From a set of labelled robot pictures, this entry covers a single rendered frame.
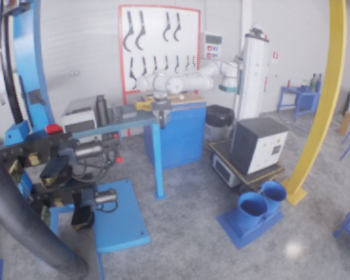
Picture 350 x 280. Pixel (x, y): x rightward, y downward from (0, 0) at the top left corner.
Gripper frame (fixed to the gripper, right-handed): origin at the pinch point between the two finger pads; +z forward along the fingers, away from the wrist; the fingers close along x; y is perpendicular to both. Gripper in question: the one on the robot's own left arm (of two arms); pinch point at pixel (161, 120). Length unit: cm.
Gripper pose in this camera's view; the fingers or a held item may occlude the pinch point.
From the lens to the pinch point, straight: 110.1
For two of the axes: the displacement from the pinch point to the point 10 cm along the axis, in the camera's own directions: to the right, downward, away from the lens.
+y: 1.5, 5.0, -8.5
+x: 9.9, -0.7, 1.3
